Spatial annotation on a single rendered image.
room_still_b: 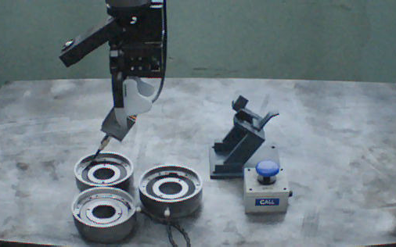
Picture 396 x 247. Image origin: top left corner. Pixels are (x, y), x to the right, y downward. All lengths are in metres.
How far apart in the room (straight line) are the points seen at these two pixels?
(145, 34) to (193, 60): 1.74
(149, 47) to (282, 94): 0.53
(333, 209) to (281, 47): 1.69
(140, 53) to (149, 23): 0.05
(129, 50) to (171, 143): 0.32
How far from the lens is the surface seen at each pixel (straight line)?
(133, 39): 0.95
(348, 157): 1.19
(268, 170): 1.00
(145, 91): 1.03
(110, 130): 1.03
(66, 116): 1.32
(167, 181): 1.05
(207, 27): 2.62
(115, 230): 0.95
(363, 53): 2.75
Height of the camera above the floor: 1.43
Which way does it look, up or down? 30 degrees down
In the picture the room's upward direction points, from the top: straight up
